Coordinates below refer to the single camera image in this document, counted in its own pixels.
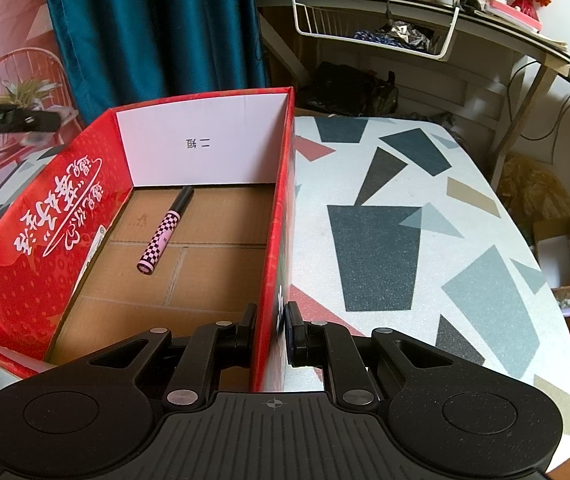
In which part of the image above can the small brown cardboard box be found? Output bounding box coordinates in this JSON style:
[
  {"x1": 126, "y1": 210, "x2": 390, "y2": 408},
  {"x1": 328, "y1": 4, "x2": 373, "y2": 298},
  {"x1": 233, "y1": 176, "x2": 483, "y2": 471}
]
[{"x1": 532, "y1": 217, "x2": 570, "y2": 301}]

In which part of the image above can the pink checkered cosmetic tube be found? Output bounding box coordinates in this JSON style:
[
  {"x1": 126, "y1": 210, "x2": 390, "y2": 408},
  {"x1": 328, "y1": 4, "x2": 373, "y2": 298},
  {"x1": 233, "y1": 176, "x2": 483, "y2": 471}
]
[{"x1": 136, "y1": 186, "x2": 195, "y2": 277}]

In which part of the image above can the pink flat box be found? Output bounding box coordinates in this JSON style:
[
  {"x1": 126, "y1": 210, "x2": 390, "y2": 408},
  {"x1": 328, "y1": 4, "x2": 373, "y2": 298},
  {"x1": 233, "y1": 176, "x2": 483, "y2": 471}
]
[{"x1": 484, "y1": 0, "x2": 543, "y2": 33}]

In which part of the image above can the yellow plastic bag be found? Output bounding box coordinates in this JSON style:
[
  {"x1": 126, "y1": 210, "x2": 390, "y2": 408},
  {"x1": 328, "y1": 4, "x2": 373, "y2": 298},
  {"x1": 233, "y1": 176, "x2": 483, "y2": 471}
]
[{"x1": 495, "y1": 152, "x2": 570, "y2": 233}]

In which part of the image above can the white wire basket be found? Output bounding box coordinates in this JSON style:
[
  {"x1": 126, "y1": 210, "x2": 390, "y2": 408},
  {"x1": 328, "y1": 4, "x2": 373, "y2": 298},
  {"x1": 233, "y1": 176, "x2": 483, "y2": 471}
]
[{"x1": 291, "y1": 0, "x2": 460, "y2": 61}]

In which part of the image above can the red cardboard box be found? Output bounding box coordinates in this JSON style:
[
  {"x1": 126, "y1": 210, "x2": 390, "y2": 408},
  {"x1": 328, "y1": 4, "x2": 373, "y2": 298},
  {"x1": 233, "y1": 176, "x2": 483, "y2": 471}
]
[{"x1": 0, "y1": 87, "x2": 298, "y2": 393}]

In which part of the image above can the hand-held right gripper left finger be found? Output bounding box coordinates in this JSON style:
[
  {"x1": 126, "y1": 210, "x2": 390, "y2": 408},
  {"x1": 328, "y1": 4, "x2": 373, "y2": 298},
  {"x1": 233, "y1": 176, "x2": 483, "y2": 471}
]
[{"x1": 88, "y1": 303, "x2": 259, "y2": 409}]

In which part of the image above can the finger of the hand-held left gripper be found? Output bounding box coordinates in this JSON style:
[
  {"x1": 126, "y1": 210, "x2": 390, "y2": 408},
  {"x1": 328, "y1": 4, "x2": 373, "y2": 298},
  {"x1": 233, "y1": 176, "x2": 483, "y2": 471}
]
[{"x1": 0, "y1": 105, "x2": 63, "y2": 136}]

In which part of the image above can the geometric patterned tablecloth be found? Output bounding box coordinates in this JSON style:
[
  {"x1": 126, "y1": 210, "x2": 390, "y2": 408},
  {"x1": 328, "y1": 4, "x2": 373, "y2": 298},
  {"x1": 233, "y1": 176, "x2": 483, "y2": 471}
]
[{"x1": 0, "y1": 116, "x2": 570, "y2": 473}]

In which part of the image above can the blue rope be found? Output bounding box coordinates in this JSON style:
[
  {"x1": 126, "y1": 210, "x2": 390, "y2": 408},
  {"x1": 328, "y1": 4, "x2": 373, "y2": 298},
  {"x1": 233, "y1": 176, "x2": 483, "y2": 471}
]
[{"x1": 354, "y1": 30, "x2": 391, "y2": 46}]

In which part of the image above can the black bag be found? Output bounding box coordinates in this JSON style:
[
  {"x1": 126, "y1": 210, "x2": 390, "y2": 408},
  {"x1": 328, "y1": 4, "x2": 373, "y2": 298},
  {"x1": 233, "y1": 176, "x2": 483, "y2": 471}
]
[{"x1": 297, "y1": 61, "x2": 400, "y2": 116}]

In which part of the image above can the shiny foil bag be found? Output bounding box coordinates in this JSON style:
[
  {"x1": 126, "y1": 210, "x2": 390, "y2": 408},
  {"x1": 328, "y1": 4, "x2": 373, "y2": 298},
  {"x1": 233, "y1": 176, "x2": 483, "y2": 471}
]
[{"x1": 377, "y1": 20, "x2": 438, "y2": 53}]

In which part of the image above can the white wooden desk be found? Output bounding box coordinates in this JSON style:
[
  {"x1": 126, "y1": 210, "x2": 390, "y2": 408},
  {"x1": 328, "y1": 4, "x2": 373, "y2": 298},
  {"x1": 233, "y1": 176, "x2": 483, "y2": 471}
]
[{"x1": 255, "y1": 0, "x2": 570, "y2": 181}]

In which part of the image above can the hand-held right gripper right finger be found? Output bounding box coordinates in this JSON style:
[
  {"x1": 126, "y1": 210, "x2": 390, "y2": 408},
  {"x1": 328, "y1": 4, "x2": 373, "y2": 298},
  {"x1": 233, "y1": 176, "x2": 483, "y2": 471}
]
[{"x1": 284, "y1": 301, "x2": 458, "y2": 406}]

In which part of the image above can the printed red chair backdrop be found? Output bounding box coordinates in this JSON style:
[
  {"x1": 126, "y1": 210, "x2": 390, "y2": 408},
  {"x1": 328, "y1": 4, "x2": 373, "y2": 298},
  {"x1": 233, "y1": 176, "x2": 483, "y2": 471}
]
[{"x1": 0, "y1": 0, "x2": 86, "y2": 221}]

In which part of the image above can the teal curtain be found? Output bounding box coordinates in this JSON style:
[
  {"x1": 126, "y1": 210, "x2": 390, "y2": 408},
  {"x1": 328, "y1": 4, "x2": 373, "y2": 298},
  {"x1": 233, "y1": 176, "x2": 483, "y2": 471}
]
[{"x1": 40, "y1": 0, "x2": 272, "y2": 126}]

